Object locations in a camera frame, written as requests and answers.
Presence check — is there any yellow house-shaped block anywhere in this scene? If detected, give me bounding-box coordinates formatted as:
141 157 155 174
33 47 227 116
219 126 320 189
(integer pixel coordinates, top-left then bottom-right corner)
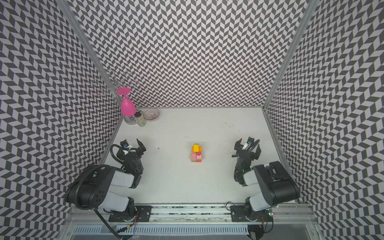
193 144 200 153

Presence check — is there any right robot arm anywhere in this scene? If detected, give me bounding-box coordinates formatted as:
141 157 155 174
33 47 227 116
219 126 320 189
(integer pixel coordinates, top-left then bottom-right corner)
232 137 301 222

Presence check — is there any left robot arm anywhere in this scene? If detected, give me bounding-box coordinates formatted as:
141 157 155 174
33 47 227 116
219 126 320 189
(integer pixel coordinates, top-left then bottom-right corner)
64 140 147 221

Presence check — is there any glass spice jar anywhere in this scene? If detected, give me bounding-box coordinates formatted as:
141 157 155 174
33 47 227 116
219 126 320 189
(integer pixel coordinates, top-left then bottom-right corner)
135 111 147 127

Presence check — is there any pink plastic wine glass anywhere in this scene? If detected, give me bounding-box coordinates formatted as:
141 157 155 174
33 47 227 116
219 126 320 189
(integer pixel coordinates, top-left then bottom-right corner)
117 87 136 117

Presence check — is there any small striped bowl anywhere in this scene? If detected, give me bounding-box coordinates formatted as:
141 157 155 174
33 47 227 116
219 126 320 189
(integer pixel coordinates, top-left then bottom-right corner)
144 109 160 122

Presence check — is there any chrome glass holder stand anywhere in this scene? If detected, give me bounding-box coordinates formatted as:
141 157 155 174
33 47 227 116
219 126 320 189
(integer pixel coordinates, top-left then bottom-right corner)
107 70 140 125

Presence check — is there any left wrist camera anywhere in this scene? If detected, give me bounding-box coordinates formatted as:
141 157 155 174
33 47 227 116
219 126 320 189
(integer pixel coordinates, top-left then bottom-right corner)
122 144 137 154

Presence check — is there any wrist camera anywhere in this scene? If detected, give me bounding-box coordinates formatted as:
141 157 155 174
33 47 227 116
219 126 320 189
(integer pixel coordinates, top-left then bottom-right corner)
242 137 255 151
122 144 137 154

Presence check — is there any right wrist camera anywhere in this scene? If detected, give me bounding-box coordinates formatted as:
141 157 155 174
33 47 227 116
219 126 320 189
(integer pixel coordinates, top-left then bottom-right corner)
242 137 255 151

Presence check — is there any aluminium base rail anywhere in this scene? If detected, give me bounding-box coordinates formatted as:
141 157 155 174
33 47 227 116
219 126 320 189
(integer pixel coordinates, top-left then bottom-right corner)
64 202 319 226

